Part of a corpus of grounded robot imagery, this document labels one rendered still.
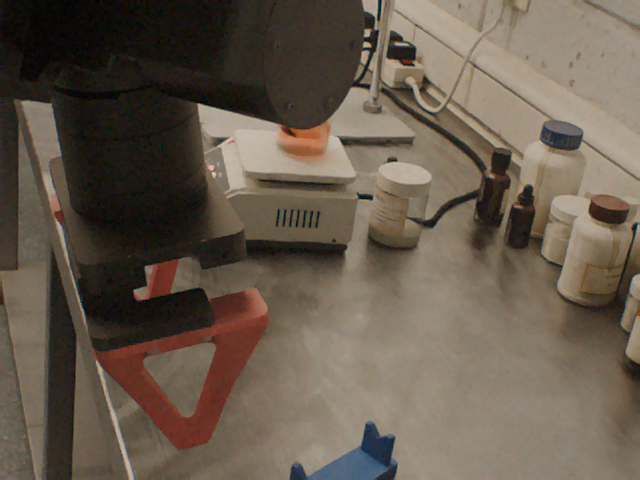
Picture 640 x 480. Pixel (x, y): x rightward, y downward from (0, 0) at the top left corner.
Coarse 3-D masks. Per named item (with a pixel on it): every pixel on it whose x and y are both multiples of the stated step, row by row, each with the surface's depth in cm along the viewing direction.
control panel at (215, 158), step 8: (208, 152) 116; (216, 152) 115; (208, 160) 114; (216, 160) 113; (224, 160) 113; (216, 168) 112; (224, 168) 111; (216, 176) 110; (224, 176) 109; (224, 184) 107
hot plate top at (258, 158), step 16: (240, 144) 112; (256, 144) 112; (272, 144) 113; (336, 144) 115; (240, 160) 108; (256, 160) 108; (272, 160) 109; (288, 160) 109; (304, 160) 110; (320, 160) 110; (336, 160) 111; (256, 176) 106; (272, 176) 106; (288, 176) 106; (304, 176) 107; (320, 176) 107; (336, 176) 107; (352, 176) 108
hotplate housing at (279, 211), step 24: (240, 168) 110; (240, 192) 106; (264, 192) 107; (288, 192) 107; (312, 192) 107; (336, 192) 108; (240, 216) 107; (264, 216) 107; (288, 216) 108; (312, 216) 108; (336, 216) 109; (264, 240) 109; (288, 240) 109; (312, 240) 110; (336, 240) 110
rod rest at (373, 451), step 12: (372, 432) 78; (360, 444) 80; (372, 444) 78; (384, 444) 78; (348, 456) 79; (360, 456) 79; (372, 456) 79; (384, 456) 78; (300, 468) 73; (324, 468) 77; (336, 468) 77; (348, 468) 77; (360, 468) 77; (372, 468) 78; (384, 468) 78; (396, 468) 79
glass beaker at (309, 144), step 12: (276, 132) 111; (288, 132) 109; (300, 132) 108; (312, 132) 109; (324, 132) 109; (276, 144) 111; (288, 144) 109; (300, 144) 109; (312, 144) 109; (324, 144) 110; (300, 156) 110; (312, 156) 110
